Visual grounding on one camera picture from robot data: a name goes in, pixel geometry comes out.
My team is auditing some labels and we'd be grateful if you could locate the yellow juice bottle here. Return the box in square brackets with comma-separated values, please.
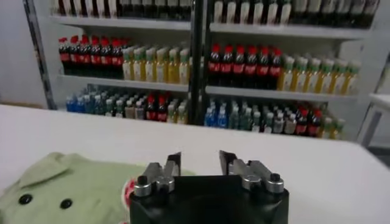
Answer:
[121, 47, 133, 81]
[144, 47, 157, 83]
[179, 47, 191, 85]
[347, 60, 362, 96]
[167, 47, 180, 85]
[307, 57, 321, 94]
[333, 59, 348, 95]
[155, 47, 168, 83]
[294, 57, 308, 93]
[280, 56, 296, 92]
[133, 47, 145, 82]
[321, 58, 335, 94]

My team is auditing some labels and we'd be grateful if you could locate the small red-cap cola bottle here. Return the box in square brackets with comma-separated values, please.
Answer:
[308, 109, 322, 138]
[145, 94, 157, 122]
[156, 96, 168, 123]
[296, 108, 309, 136]

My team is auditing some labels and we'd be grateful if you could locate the small white-label drink bottle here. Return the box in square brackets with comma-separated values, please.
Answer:
[262, 111, 274, 133]
[251, 110, 263, 132]
[114, 99, 125, 119]
[104, 97, 115, 117]

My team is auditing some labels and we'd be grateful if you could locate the glass door drink cabinet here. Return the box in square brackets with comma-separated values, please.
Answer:
[194, 0, 390, 144]
[23, 0, 202, 125]

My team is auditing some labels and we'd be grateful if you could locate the white-cap dark drink bottle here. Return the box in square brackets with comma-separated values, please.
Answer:
[321, 0, 336, 27]
[307, 0, 321, 27]
[166, 0, 179, 21]
[154, 0, 167, 20]
[178, 0, 192, 21]
[292, 0, 308, 27]
[118, 0, 130, 19]
[129, 0, 143, 19]
[141, 0, 155, 20]
[349, 0, 364, 29]
[335, 0, 350, 28]

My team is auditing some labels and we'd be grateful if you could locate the small yellow tea bottle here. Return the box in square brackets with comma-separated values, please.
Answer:
[333, 117, 346, 140]
[177, 103, 188, 125]
[167, 103, 178, 124]
[321, 117, 334, 139]

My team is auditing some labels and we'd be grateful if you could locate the small dark drink bottle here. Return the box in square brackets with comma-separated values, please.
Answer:
[134, 100, 146, 121]
[124, 99, 135, 120]
[274, 111, 285, 135]
[284, 111, 296, 135]

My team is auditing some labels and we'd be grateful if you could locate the light green t-shirt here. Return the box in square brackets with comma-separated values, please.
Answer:
[0, 151, 196, 224]

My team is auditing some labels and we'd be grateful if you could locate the small blue water bottle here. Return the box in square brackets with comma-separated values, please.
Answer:
[66, 94, 77, 113]
[76, 94, 87, 114]
[216, 106, 229, 128]
[204, 106, 217, 128]

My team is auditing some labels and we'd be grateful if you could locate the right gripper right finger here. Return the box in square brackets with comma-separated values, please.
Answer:
[218, 150, 285, 195]

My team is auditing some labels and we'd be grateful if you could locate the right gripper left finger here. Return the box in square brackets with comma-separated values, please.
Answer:
[133, 151, 182, 198]

